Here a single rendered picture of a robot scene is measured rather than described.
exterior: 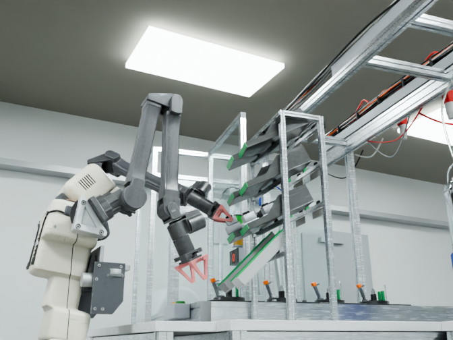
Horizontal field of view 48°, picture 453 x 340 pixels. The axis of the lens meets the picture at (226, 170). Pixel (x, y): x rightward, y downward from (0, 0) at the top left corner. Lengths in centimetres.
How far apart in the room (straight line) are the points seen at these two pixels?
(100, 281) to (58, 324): 17
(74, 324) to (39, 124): 401
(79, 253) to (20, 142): 376
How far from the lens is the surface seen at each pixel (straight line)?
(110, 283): 169
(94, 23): 413
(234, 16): 395
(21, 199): 526
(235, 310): 213
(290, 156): 198
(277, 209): 190
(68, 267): 172
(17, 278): 512
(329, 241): 193
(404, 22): 231
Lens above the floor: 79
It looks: 19 degrees up
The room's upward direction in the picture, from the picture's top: straight up
